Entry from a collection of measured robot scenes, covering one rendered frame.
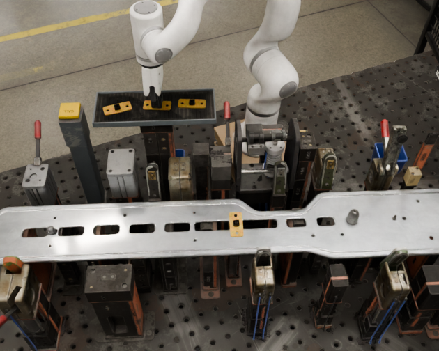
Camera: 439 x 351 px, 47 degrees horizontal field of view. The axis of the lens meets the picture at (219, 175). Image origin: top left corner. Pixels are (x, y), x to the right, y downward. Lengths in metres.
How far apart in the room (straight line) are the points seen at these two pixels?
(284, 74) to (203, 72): 1.89
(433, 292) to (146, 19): 1.04
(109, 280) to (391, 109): 1.47
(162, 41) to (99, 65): 2.35
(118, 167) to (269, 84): 0.54
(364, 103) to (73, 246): 1.42
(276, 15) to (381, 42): 2.43
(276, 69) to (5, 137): 2.05
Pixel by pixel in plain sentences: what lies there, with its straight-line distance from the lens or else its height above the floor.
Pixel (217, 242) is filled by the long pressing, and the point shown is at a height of 1.00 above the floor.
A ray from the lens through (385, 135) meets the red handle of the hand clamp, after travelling 1.62.
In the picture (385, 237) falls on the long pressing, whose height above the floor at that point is 1.00.
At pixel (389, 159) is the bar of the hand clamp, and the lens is 1.60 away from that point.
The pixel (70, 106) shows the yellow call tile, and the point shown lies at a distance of 1.64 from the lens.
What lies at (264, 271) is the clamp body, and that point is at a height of 1.04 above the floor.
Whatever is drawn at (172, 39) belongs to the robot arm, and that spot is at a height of 1.47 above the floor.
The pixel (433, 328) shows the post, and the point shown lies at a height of 0.71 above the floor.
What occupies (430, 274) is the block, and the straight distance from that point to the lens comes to 1.55.
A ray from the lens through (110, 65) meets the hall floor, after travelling 3.62.
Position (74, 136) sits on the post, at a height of 1.08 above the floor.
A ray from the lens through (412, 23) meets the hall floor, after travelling 4.21.
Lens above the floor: 2.25
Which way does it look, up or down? 51 degrees down
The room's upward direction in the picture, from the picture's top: 1 degrees clockwise
